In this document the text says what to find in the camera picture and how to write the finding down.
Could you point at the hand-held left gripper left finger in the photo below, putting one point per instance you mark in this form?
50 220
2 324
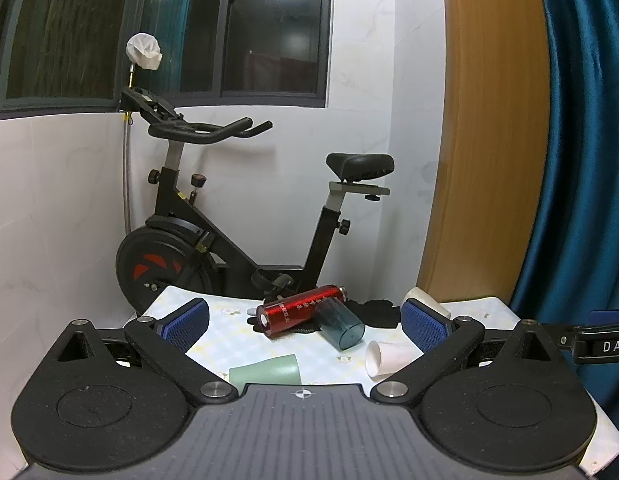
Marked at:
187 327

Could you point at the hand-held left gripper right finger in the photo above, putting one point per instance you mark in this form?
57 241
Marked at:
424 330

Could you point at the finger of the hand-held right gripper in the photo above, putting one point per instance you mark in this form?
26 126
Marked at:
609 317

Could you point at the white paper cup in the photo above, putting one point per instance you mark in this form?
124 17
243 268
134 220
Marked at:
430 300
390 357

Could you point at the teal transparent cup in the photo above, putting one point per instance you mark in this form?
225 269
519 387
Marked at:
345 326

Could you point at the green cup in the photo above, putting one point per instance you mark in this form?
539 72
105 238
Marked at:
264 371

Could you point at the black glove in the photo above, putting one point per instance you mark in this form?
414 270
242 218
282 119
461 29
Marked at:
379 313

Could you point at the black exercise bike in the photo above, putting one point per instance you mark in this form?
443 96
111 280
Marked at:
162 260

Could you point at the patterned tablecloth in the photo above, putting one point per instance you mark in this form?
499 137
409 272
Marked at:
289 350

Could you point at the red metal bottle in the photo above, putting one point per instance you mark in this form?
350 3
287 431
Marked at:
299 310

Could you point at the blue curtain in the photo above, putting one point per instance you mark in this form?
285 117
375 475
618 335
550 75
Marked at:
589 160

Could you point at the wooden panel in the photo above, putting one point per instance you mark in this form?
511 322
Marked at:
489 135

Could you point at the white cloth wrap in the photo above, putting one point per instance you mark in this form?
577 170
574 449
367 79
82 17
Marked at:
144 51

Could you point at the dark framed window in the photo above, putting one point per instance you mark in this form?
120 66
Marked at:
274 35

